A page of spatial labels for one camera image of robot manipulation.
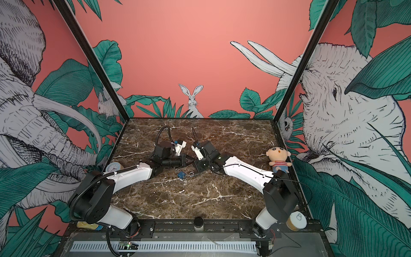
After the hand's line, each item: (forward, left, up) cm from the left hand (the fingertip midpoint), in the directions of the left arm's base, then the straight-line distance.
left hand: (196, 159), depth 82 cm
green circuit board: (-35, +31, -14) cm, 49 cm away
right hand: (-2, +2, -1) cm, 3 cm away
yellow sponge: (-27, +51, -11) cm, 59 cm away
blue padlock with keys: (-2, +10, -15) cm, 18 cm away
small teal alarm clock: (+3, +49, -11) cm, 50 cm away
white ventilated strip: (-37, -13, -14) cm, 42 cm away
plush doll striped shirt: (+5, -48, -7) cm, 49 cm away
